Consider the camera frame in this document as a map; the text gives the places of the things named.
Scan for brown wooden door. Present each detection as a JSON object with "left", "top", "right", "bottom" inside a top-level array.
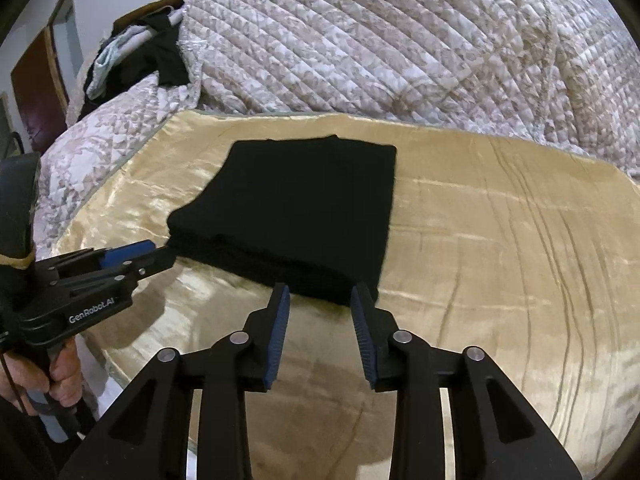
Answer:
[{"left": 11, "top": 27, "right": 70, "bottom": 153}]

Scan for person's left hand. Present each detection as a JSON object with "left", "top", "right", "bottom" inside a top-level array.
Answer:
[{"left": 0, "top": 337, "right": 84, "bottom": 418}]

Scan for pale blue garment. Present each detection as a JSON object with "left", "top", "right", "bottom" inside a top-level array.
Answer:
[{"left": 86, "top": 27, "right": 151, "bottom": 101}]

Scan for black garment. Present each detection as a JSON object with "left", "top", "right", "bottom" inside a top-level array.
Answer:
[{"left": 132, "top": 12, "right": 193, "bottom": 87}]

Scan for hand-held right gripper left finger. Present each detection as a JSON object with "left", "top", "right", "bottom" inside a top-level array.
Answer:
[{"left": 59, "top": 282, "right": 292, "bottom": 480}]

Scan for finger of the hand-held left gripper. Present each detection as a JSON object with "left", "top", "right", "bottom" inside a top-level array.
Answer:
[
  {"left": 39, "top": 240, "right": 157, "bottom": 274},
  {"left": 50, "top": 247, "right": 177, "bottom": 294}
]

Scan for quilted floral bedspread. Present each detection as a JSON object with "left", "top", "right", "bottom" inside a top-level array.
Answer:
[{"left": 35, "top": 0, "right": 640, "bottom": 261}]

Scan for golden satin blanket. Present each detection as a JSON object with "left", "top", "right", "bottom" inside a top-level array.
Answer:
[{"left": 52, "top": 110, "right": 640, "bottom": 480}]

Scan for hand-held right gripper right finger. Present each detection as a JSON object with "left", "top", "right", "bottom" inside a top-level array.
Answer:
[{"left": 350, "top": 282, "right": 583, "bottom": 480}]

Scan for brown wooden headboard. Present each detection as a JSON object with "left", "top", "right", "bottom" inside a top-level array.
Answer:
[{"left": 112, "top": 0, "right": 193, "bottom": 36}]

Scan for black pants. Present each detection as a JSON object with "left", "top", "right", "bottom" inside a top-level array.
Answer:
[{"left": 166, "top": 135, "right": 398, "bottom": 309}]

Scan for white bed sheet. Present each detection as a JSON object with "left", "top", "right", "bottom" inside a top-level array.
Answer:
[{"left": 75, "top": 332, "right": 128, "bottom": 417}]

